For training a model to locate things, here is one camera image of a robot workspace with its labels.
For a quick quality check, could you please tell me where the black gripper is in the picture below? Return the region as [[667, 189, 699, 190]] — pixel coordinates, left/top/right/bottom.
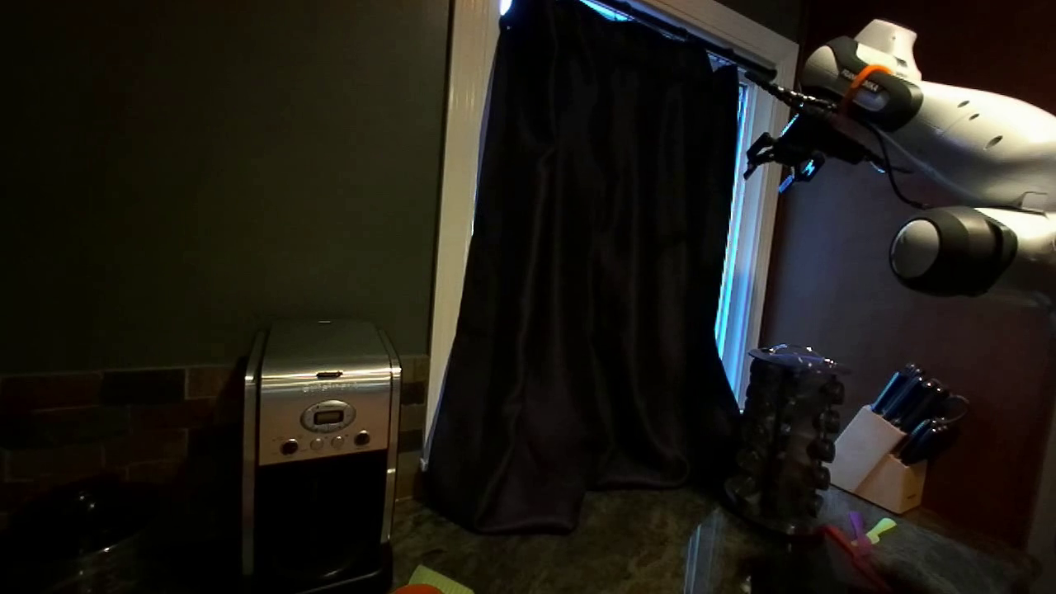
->
[[743, 107, 876, 199]]

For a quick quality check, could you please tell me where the dark navy curtain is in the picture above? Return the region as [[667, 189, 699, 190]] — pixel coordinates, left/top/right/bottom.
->
[[419, 0, 746, 537]]

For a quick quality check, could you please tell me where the curtain rod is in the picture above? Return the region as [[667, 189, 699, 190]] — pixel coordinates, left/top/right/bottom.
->
[[582, 0, 782, 84]]

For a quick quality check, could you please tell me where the steel rotating spice rack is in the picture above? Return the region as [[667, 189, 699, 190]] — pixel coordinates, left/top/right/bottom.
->
[[724, 340, 847, 541]]

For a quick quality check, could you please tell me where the light wooden knife block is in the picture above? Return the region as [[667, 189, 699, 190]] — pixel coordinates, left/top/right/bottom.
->
[[828, 402, 932, 518]]

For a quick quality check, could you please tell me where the red plastic knife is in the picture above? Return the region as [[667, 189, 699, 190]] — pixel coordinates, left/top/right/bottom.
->
[[821, 526, 872, 560]]

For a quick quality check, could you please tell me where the silver black coffee maker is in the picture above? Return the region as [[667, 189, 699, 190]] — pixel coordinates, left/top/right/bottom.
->
[[239, 318, 407, 589]]

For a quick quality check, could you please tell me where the green plastic piece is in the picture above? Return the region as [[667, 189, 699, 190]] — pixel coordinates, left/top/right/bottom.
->
[[404, 560, 479, 594]]

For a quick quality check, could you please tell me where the long dark knife handle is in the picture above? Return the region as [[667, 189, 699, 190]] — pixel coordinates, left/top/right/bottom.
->
[[867, 359, 923, 418]]

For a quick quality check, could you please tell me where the short dark knife handle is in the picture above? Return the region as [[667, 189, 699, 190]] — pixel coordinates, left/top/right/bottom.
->
[[893, 393, 973, 468]]

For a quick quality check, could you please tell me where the yellow handled knife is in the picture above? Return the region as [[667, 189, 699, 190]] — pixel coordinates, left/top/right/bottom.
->
[[861, 511, 902, 548]]

